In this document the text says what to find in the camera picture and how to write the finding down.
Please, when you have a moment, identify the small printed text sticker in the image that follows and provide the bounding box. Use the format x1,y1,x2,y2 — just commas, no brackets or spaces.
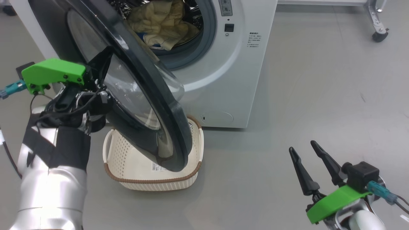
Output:
247,31,263,48

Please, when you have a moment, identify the teal camera connector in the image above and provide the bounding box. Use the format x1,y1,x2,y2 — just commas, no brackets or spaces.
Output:
0,80,28,99
367,180,398,205

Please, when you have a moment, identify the cream perforated basket brown rim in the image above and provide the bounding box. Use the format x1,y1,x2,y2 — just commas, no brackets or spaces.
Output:
103,115,204,191

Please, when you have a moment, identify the grey warning sticker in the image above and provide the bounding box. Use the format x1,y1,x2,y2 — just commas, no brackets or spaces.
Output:
218,0,233,16

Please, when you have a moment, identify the white front-load washing machine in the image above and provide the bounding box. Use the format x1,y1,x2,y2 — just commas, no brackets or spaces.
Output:
10,0,278,129

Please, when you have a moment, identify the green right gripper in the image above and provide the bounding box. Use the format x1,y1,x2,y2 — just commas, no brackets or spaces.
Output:
289,141,373,225

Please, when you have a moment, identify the teal right camera connector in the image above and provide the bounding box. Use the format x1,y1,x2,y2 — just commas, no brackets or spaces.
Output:
367,180,398,205

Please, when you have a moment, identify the washing machine drum with laundry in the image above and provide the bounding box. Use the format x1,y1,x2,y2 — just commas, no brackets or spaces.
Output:
109,0,204,50

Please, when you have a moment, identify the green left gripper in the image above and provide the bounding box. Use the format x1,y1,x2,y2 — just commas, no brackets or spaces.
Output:
21,46,114,95

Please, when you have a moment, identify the teal left camera connector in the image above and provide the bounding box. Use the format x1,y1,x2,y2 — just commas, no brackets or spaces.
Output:
0,80,28,99

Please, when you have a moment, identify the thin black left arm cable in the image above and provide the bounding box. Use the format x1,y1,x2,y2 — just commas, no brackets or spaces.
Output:
0,128,23,179

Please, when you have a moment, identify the printed basket label sticker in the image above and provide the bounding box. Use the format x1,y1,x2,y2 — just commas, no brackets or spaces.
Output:
151,161,170,173

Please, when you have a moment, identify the black rimmed glass washer door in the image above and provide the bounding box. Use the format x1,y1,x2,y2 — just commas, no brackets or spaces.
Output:
28,0,194,173

